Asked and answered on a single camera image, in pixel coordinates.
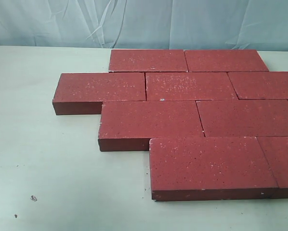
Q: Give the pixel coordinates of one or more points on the red brick with white chip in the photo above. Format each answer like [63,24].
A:
[189,86]

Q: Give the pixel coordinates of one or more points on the red brick front large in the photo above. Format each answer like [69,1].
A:
[213,168]

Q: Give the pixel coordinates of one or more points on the white backdrop cloth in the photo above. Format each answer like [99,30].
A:
[146,24]

